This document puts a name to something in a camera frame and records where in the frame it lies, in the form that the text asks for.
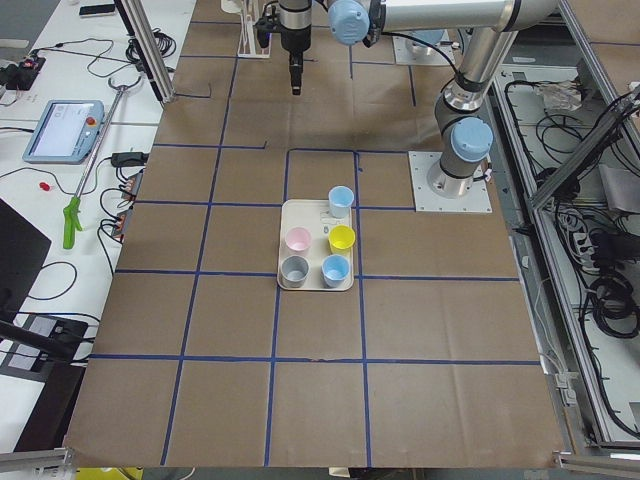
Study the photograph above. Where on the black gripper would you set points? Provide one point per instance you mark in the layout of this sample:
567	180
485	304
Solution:
295	39

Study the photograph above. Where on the light blue cup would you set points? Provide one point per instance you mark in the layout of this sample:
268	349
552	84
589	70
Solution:
335	270
340	199

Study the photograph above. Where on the white plastic cup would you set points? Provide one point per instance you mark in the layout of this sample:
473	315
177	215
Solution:
234	6

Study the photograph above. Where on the pink plastic cup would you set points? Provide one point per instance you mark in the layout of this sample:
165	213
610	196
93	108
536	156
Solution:
298	240

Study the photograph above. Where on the yellow plastic cup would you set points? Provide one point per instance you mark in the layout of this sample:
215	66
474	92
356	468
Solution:
341	239

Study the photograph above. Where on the grey plastic cup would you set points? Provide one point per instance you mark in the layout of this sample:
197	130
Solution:
293	272

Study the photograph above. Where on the beige plastic tray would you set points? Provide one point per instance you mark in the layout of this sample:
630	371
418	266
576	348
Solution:
315	216

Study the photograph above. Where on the black smartphone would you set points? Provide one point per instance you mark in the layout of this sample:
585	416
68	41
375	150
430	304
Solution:
95	10

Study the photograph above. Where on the black power adapter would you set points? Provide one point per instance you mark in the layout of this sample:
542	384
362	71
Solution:
129	159

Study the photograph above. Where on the blue teach pendant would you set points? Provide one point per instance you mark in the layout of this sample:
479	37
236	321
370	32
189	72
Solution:
65	133

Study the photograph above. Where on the black monitor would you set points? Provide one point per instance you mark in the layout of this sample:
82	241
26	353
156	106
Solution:
24	249

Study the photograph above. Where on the white wire cup rack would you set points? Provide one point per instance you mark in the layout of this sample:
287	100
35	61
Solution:
249	47

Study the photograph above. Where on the aluminium frame post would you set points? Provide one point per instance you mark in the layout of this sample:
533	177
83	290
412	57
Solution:
140	32

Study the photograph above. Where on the green handled reacher grabber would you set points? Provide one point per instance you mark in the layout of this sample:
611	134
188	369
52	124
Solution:
71	211

